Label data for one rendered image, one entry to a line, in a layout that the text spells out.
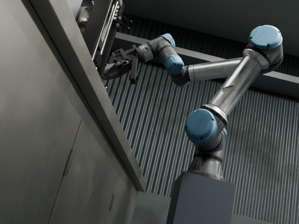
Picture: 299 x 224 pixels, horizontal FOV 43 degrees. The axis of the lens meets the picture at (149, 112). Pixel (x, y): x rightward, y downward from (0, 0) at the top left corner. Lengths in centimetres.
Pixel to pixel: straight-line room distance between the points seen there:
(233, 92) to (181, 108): 204
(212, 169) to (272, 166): 209
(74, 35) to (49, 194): 30
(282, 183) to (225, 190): 213
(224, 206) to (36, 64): 97
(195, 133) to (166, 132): 200
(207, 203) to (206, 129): 27
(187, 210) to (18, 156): 87
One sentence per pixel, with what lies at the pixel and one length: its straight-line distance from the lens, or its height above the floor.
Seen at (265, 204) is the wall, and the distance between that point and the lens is 342.
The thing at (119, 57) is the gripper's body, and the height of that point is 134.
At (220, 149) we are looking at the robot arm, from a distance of 149.
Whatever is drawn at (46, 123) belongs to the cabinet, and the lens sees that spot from 66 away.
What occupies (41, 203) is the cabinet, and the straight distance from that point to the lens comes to 72.
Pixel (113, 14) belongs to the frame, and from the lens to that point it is 141.
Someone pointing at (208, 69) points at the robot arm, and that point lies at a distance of 165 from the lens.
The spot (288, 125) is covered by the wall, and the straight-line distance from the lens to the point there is 369.
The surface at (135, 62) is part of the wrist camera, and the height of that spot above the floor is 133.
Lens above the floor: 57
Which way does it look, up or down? 21 degrees up
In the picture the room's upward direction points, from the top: 14 degrees clockwise
